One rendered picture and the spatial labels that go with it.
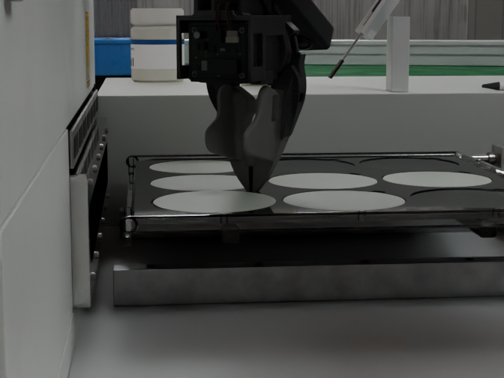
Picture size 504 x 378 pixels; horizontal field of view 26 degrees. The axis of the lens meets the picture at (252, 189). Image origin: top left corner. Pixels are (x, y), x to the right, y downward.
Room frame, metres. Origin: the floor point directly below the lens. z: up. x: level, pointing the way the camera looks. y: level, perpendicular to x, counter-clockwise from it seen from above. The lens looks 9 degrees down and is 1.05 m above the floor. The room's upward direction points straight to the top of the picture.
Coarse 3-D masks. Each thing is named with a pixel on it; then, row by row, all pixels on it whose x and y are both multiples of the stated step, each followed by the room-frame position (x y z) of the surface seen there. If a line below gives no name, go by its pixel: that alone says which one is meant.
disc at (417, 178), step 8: (384, 176) 1.02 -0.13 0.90; (392, 176) 1.02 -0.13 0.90; (400, 176) 1.02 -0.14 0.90; (408, 176) 1.02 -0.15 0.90; (416, 176) 1.02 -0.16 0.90; (424, 176) 1.02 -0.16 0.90; (432, 176) 1.02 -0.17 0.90; (440, 176) 1.02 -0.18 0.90; (448, 176) 1.02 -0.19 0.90; (456, 176) 1.02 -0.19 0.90; (464, 176) 1.02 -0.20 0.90; (472, 176) 1.02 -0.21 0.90; (480, 176) 1.02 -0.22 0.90; (408, 184) 0.97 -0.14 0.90; (416, 184) 0.97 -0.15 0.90; (424, 184) 0.97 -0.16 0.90; (432, 184) 0.97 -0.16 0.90; (440, 184) 0.97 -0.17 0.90; (448, 184) 0.97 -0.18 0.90; (456, 184) 0.97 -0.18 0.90; (464, 184) 0.97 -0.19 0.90; (472, 184) 0.97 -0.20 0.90; (480, 184) 0.97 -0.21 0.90
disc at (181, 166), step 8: (184, 160) 1.14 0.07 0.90; (192, 160) 1.14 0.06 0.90; (200, 160) 1.14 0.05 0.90; (208, 160) 1.14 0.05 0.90; (216, 160) 1.14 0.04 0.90; (152, 168) 1.08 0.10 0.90; (160, 168) 1.08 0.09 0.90; (168, 168) 1.08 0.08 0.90; (176, 168) 1.08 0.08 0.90; (184, 168) 1.08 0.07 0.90; (192, 168) 1.08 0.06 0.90; (200, 168) 1.08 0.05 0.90; (208, 168) 1.08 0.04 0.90; (216, 168) 1.08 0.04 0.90; (224, 168) 1.08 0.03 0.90
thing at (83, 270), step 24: (96, 120) 1.14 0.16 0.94; (96, 144) 0.92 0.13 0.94; (96, 168) 0.86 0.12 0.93; (72, 192) 0.74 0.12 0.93; (96, 192) 1.10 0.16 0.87; (72, 216) 0.74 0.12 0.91; (96, 216) 0.96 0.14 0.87; (72, 240) 0.74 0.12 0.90; (96, 240) 0.86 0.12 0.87; (72, 264) 0.74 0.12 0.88; (96, 264) 0.85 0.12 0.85; (72, 288) 0.74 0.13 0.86
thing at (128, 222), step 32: (128, 224) 0.79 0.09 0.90; (160, 224) 0.79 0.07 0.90; (192, 224) 0.80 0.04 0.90; (224, 224) 0.80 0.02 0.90; (256, 224) 0.80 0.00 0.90; (288, 224) 0.80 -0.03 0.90; (320, 224) 0.81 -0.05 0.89; (352, 224) 0.81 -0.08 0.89; (384, 224) 0.81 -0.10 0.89; (416, 224) 0.81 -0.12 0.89; (448, 224) 0.82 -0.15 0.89; (480, 224) 0.82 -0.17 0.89
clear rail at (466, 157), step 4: (456, 152) 1.19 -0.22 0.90; (460, 152) 1.18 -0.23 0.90; (456, 156) 1.18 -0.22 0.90; (460, 156) 1.17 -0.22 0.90; (464, 156) 1.16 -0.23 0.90; (468, 156) 1.15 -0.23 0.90; (468, 160) 1.14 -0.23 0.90; (472, 160) 1.13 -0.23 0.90; (476, 160) 1.12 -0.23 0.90; (480, 160) 1.11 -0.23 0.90; (476, 164) 1.11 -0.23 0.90; (480, 164) 1.10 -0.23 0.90; (484, 164) 1.09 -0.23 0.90; (488, 164) 1.08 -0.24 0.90; (484, 168) 1.08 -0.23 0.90; (488, 168) 1.07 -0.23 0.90; (492, 168) 1.06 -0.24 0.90; (496, 168) 1.06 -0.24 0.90; (492, 172) 1.06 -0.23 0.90; (496, 172) 1.04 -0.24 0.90; (500, 172) 1.04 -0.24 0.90
